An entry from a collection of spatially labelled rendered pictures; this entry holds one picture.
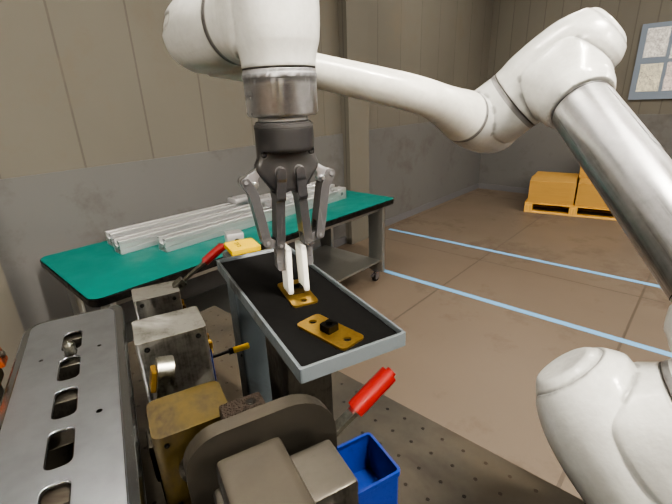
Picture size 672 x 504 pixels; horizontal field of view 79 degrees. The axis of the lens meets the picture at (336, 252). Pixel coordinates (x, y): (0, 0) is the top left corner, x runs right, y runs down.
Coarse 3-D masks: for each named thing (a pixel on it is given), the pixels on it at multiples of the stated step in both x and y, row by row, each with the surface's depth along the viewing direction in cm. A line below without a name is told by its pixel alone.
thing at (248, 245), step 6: (240, 240) 84; (246, 240) 84; (252, 240) 84; (228, 246) 81; (234, 246) 81; (240, 246) 81; (246, 246) 81; (252, 246) 81; (258, 246) 81; (234, 252) 79; (240, 252) 80; (246, 252) 80
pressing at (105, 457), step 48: (48, 336) 82; (96, 336) 82; (48, 384) 68; (96, 384) 68; (0, 432) 58; (48, 432) 58; (96, 432) 58; (0, 480) 51; (48, 480) 51; (96, 480) 50
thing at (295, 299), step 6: (282, 282) 64; (294, 282) 63; (282, 288) 62; (294, 288) 59; (300, 288) 60; (288, 294) 60; (294, 294) 59; (300, 294) 60; (306, 294) 59; (312, 294) 59; (288, 300) 58; (294, 300) 58; (300, 300) 58; (306, 300) 58; (312, 300) 58; (294, 306) 56; (300, 306) 57
